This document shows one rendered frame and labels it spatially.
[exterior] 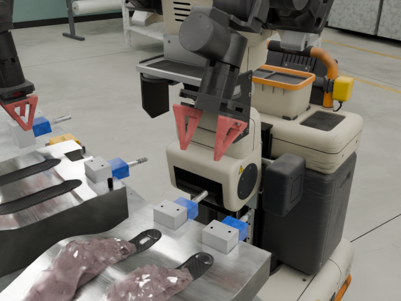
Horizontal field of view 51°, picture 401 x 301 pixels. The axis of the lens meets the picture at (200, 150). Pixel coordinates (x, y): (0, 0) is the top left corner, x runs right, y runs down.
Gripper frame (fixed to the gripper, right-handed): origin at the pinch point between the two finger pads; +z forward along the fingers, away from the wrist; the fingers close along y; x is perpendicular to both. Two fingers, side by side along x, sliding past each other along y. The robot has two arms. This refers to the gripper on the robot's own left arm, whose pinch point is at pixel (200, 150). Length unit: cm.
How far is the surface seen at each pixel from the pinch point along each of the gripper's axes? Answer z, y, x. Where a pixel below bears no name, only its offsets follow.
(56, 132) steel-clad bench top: 11, -63, 23
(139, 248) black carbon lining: 18.3, -3.7, -4.5
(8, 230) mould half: 20.5, -21.4, -17.1
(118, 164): 8.3, -20.4, 3.9
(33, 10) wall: -91, -583, 355
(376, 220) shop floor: 25, 6, 176
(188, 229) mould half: 14.2, -0.1, 3.0
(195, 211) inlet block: 11.9, -2.1, 7.3
